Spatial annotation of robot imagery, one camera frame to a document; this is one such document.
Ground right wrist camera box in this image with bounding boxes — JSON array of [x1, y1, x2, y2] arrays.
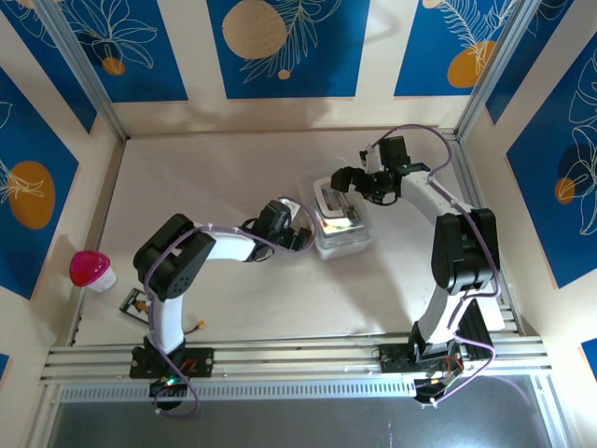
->
[[358, 144, 384, 175]]

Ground clear plastic tool box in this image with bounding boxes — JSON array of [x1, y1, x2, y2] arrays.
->
[[298, 161, 377, 261]]

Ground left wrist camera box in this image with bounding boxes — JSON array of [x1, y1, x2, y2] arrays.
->
[[278, 195, 302, 218]]

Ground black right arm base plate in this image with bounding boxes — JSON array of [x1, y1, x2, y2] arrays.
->
[[380, 343, 463, 374]]

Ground aluminium frame rails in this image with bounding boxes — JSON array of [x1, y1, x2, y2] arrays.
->
[[39, 331, 554, 388]]

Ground black display module board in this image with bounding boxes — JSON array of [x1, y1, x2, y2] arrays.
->
[[119, 287, 150, 324]]

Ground pink-lidded plastic cup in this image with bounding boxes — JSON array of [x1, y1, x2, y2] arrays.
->
[[69, 250, 118, 294]]

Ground black controller board with wires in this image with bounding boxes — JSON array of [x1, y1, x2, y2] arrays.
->
[[414, 358, 465, 405], [148, 376, 190, 399]]

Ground aluminium side rail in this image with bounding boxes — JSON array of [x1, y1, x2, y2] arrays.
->
[[442, 129, 523, 337]]

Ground slotted grey cable duct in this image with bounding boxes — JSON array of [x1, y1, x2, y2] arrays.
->
[[58, 376, 419, 403]]

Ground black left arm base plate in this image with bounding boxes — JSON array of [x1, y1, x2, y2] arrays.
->
[[129, 347, 215, 380]]

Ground black aluminium extrusion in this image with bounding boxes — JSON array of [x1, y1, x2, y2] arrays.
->
[[459, 298, 496, 361]]

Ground aluminium frame post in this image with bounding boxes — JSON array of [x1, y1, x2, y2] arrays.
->
[[35, 0, 130, 142], [454, 0, 545, 141]]

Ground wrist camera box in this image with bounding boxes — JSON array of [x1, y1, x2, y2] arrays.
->
[[278, 195, 302, 218], [358, 144, 384, 175]]

